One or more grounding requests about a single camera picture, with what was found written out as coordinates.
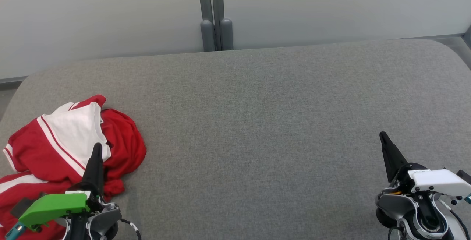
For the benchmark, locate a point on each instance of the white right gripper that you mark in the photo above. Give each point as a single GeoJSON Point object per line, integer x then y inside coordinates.
{"type": "Point", "coordinates": [438, 181]}

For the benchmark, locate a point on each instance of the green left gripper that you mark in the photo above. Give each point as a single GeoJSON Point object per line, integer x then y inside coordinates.
{"type": "Point", "coordinates": [55, 205]}

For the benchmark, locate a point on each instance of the red white jersey shirt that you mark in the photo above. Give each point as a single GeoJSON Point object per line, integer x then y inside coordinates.
{"type": "Point", "coordinates": [125, 148]}

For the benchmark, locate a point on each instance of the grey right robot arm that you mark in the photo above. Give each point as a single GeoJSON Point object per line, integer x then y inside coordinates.
{"type": "Point", "coordinates": [408, 210]}

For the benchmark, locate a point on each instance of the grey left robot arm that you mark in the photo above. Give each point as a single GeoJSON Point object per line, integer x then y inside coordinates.
{"type": "Point", "coordinates": [105, 219]}

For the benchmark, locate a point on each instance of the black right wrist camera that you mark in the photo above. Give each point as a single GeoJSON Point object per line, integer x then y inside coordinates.
{"type": "Point", "coordinates": [464, 176]}

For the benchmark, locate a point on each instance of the grey slanted partition post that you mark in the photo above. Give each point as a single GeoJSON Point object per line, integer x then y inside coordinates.
{"type": "Point", "coordinates": [468, 35]}

